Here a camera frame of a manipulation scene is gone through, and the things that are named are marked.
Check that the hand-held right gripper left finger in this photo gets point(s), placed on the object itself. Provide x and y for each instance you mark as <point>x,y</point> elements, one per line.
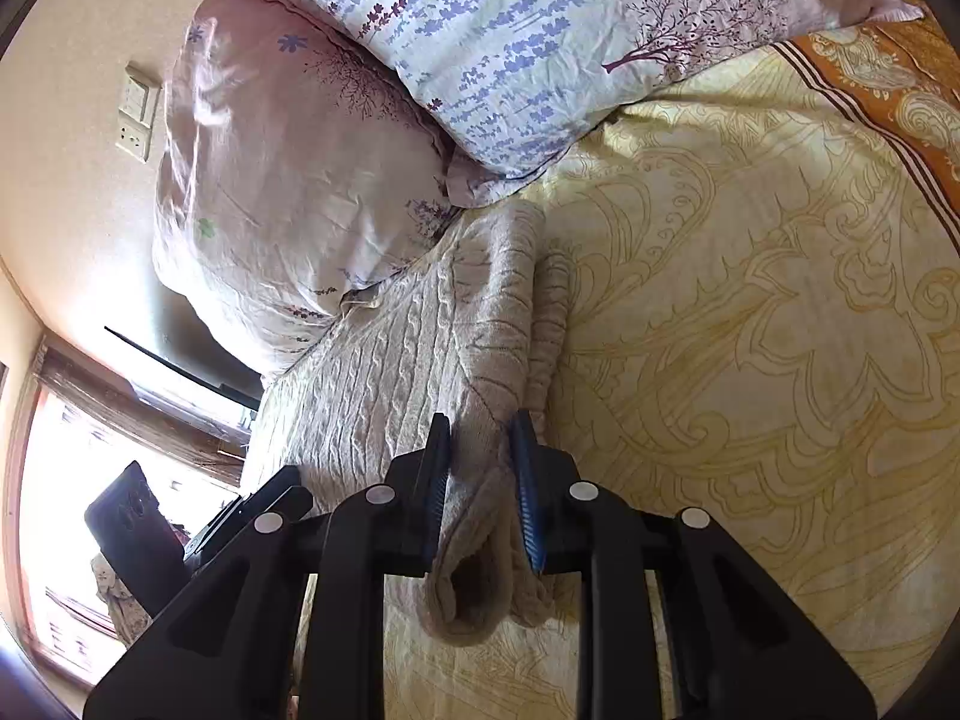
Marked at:
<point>439,487</point>

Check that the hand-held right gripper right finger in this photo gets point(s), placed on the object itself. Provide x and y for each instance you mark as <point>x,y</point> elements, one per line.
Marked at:
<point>525,495</point>

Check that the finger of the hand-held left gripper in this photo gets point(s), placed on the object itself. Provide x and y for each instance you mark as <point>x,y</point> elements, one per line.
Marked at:
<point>247,502</point>

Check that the floral printed cloth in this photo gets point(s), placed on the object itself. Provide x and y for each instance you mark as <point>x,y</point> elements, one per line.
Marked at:
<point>112,592</point>

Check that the window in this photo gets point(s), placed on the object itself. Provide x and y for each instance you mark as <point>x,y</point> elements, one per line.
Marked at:
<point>60,465</point>

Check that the brown curtain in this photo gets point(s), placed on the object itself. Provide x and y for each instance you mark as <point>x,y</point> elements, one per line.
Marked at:
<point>150,420</point>

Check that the black bedside table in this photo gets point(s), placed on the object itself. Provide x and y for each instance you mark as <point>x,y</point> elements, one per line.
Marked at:
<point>202,360</point>

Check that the yellow patterned bedsheet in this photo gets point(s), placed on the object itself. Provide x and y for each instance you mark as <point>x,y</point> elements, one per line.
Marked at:
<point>750,315</point>

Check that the pink floral pillow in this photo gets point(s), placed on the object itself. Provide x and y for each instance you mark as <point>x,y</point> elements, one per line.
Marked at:
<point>285,180</point>

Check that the white lavender print pillow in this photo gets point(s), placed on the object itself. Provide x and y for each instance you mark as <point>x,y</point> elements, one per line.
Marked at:
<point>525,37</point>

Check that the white wall socket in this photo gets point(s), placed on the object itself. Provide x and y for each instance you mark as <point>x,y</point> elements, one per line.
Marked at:
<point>133,136</point>

